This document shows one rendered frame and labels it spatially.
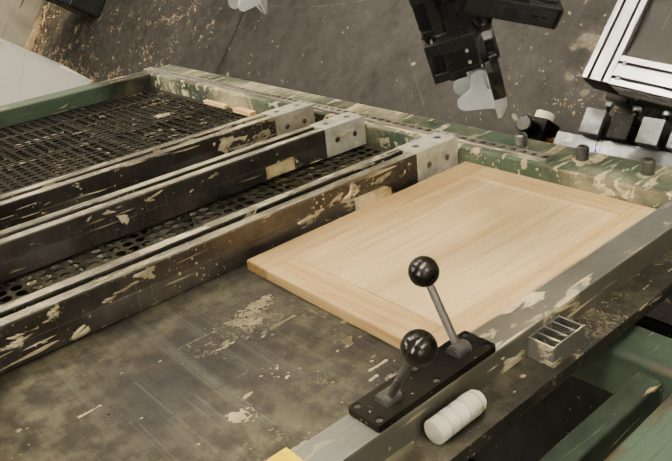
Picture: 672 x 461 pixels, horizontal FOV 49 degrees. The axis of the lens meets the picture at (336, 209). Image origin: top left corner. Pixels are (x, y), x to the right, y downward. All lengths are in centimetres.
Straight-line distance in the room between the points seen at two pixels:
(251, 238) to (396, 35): 203
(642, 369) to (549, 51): 178
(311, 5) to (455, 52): 280
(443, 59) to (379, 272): 40
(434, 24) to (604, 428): 52
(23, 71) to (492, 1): 437
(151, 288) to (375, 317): 36
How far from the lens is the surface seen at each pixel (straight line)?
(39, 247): 140
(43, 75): 509
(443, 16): 88
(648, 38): 232
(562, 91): 261
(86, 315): 114
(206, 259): 121
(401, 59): 309
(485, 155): 154
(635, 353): 108
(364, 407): 83
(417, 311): 105
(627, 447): 80
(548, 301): 103
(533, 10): 88
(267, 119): 182
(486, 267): 115
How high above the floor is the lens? 213
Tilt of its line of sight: 44 degrees down
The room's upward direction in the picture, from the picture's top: 69 degrees counter-clockwise
